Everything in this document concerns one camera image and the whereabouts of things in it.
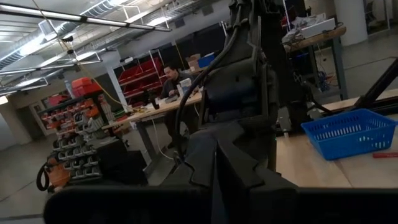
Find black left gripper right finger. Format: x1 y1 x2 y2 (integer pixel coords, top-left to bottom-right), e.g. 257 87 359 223
217 141 298 224

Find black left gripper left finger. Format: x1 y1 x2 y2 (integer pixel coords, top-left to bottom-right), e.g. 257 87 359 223
161 132 219 224

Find wooden work table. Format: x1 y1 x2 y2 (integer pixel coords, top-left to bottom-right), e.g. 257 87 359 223
102 92 205 169

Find black equipment case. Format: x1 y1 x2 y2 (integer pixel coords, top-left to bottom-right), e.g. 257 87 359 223
93 139 149 186

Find black tumbler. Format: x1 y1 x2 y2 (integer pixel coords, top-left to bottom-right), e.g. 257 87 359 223
148 89 160 110

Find person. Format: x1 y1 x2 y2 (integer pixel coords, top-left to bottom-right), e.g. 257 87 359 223
159 63 195 100

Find cardboard box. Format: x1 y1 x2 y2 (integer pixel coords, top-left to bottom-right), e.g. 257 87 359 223
185 53 202 72

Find blue box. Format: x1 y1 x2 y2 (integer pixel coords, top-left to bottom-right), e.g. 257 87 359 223
197 52 218 68

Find red storage shelf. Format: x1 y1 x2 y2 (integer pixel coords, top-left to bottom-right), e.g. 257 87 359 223
117 57 165 108

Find blue slotted plastic bin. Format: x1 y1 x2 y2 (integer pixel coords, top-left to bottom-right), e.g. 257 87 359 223
300 108 398 161

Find black partition panel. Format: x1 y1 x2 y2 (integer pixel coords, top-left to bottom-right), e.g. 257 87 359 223
161 23 226 63

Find small parts organizer rack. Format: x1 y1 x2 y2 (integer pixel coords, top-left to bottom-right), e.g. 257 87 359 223
37 91 128 187

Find orange toolbox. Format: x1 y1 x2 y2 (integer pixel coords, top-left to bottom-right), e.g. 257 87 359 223
70 77 103 98

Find orange shop vacuum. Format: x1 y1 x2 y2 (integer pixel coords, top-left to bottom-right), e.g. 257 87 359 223
35 157 73 193

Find wooden workbench grey legs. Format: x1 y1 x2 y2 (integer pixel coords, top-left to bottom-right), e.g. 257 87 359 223
281 25 349 100

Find white box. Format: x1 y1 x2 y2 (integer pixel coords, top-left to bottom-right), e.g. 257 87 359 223
300 17 337 39

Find white round column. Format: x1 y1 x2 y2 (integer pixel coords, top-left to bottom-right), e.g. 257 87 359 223
334 0 368 47

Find black aluminium rig frame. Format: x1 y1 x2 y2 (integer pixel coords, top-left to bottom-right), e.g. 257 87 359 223
323 57 398 116

